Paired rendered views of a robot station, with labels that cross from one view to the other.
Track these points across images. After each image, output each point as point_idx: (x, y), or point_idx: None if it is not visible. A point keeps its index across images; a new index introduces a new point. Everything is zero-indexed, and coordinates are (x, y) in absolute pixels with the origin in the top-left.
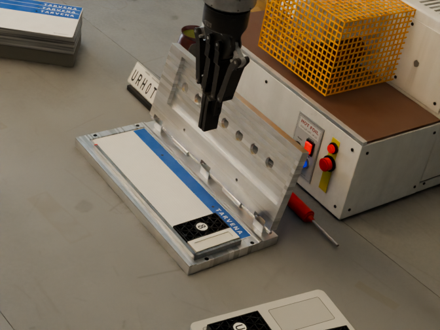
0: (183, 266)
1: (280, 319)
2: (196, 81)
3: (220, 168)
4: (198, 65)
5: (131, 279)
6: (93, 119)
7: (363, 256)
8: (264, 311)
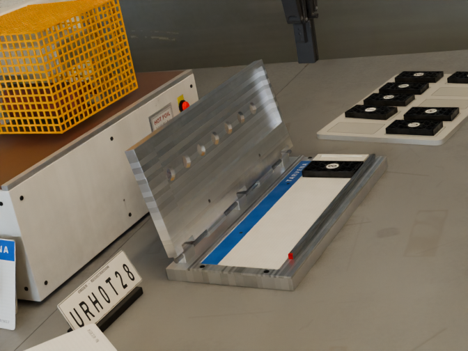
0: (384, 166)
1: (375, 129)
2: (302, 18)
3: (248, 170)
4: (298, 2)
5: (436, 176)
6: (212, 315)
7: None
8: (377, 134)
